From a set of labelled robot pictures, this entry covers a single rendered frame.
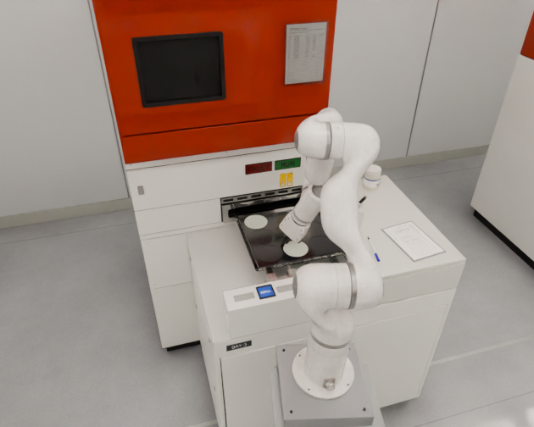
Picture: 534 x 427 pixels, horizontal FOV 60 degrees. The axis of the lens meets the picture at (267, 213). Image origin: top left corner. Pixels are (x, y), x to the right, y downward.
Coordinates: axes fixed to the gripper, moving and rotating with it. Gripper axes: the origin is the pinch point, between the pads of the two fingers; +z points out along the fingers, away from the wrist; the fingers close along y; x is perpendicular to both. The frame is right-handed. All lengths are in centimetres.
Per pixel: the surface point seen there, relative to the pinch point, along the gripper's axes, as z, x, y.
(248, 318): -3.8, -39.8, 12.7
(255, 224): 9.5, 2.7, -15.3
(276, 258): 1.0, -9.6, 3.2
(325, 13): -69, 30, -40
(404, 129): 68, 239, -17
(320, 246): -3.1, 7.4, 11.8
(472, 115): 48, 292, 17
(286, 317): -4.1, -29.2, 21.3
